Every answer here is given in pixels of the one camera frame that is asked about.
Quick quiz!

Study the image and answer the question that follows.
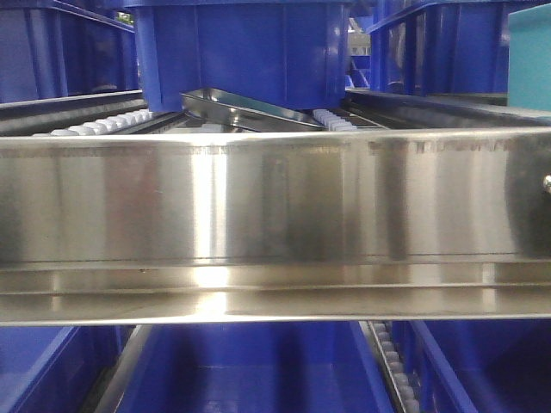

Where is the steel tray divider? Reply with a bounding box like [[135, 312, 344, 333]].
[[180, 88, 325, 133]]

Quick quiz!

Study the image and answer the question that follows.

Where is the roller track right lower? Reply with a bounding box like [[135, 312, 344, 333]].
[[365, 321, 421, 413]]

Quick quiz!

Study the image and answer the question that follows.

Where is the blue bin upper right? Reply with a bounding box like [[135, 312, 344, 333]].
[[366, 1, 539, 96]]

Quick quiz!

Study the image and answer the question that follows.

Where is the blue bin lower left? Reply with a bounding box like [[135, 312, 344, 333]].
[[1, 327, 86, 412]]

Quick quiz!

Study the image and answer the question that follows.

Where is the stainless steel shelf rail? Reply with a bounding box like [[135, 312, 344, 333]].
[[1, 127, 550, 325]]

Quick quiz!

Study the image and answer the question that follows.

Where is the blue bin lower centre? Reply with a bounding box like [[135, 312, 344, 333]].
[[96, 322, 393, 412]]

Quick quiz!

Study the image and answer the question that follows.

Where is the blue bin upper centre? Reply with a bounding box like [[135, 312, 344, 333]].
[[113, 1, 351, 112]]

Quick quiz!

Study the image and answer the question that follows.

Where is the blue bin upper left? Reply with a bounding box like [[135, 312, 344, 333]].
[[1, 1, 139, 103]]

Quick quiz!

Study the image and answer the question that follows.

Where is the blue bin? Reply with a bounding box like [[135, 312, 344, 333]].
[[1, 327, 86, 412], [1, 1, 139, 103], [113, 1, 351, 112], [366, 1, 539, 96], [96, 322, 393, 412], [408, 319, 550, 412]]

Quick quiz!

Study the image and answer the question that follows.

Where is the teal bin right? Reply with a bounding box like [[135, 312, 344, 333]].
[[508, 3, 550, 111]]

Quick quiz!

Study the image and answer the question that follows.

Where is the blue bin lower right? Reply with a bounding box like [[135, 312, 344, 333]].
[[408, 319, 550, 412]]

